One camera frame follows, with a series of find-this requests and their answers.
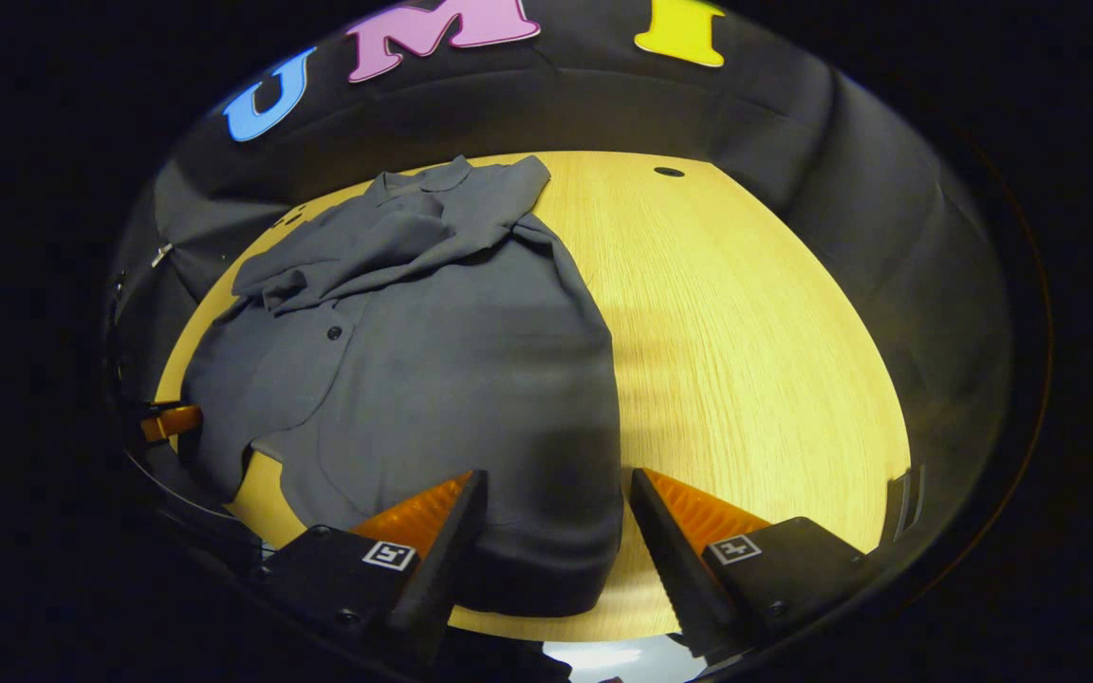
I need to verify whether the grey button-up shirt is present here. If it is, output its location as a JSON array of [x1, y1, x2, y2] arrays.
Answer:
[[181, 155, 625, 618]]

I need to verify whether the black backdrop cloth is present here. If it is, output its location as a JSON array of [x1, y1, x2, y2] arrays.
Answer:
[[110, 0, 1012, 570]]

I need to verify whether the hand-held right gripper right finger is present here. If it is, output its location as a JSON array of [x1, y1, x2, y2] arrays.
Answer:
[[629, 467, 880, 665]]

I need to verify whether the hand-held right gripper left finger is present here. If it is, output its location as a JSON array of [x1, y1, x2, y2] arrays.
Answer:
[[245, 469, 489, 673]]

